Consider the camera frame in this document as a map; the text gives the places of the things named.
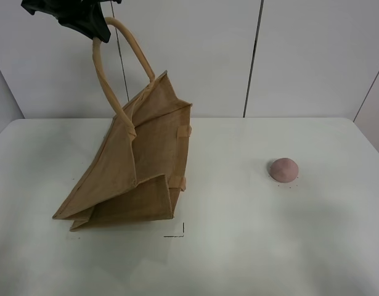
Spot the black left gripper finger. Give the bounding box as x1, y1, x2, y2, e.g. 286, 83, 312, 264
57, 4, 111, 43

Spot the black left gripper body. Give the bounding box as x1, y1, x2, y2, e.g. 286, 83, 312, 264
21, 0, 107, 19

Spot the brown linen tote bag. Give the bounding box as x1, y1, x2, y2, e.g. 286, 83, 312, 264
54, 17, 192, 231

